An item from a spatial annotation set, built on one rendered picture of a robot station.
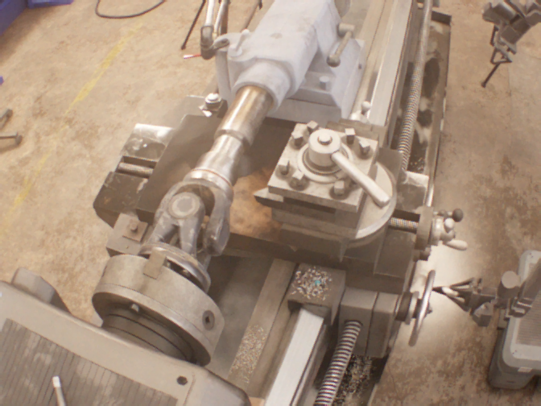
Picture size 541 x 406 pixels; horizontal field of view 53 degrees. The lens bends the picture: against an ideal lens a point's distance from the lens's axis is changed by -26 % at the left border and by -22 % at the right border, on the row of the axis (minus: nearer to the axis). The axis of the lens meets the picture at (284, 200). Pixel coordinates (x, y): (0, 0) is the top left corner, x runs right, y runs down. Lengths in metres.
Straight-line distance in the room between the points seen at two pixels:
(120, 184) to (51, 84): 2.14
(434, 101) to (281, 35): 1.10
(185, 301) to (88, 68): 2.78
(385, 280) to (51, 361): 0.86
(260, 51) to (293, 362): 0.70
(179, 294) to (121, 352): 0.25
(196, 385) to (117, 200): 0.91
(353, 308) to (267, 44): 0.63
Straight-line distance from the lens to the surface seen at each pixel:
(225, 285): 1.64
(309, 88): 1.68
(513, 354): 2.11
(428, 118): 2.48
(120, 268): 1.12
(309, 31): 1.61
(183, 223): 1.21
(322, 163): 1.26
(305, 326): 1.43
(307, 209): 1.29
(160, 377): 0.85
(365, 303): 1.51
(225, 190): 1.29
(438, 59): 2.80
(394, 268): 1.47
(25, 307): 0.99
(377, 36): 2.15
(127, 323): 1.09
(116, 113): 3.29
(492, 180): 2.87
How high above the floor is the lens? 2.10
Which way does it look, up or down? 51 degrees down
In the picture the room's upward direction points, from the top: 6 degrees counter-clockwise
